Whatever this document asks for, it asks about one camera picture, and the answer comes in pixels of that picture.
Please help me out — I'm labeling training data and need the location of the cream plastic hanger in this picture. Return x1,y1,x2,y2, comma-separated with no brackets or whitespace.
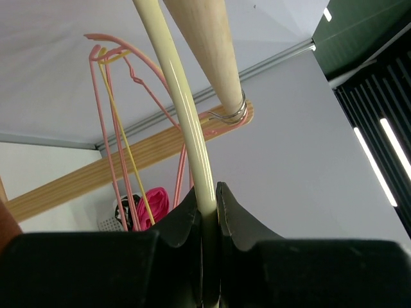
134,1,220,307

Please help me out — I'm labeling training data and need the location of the pink cloth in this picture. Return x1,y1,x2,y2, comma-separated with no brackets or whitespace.
137,187,170,231

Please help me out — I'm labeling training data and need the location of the yellow hanger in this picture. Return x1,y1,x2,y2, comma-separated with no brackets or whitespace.
97,47,155,231

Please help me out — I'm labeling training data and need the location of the white laundry basket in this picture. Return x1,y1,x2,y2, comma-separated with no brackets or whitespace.
97,201,124,232

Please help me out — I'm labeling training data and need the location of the thin pink wire hanger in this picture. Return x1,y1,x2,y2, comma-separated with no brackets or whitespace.
88,44,142,232

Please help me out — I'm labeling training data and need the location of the wooden clothes rack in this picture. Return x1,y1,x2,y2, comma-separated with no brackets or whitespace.
6,1,248,221

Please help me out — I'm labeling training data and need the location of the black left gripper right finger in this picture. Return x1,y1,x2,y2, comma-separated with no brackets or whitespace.
216,182,410,307

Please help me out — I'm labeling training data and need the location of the black white patterned cloth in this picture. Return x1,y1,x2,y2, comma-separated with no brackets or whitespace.
114,194,141,231

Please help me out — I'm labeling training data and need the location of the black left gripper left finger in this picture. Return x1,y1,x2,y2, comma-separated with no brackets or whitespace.
1,191,202,307

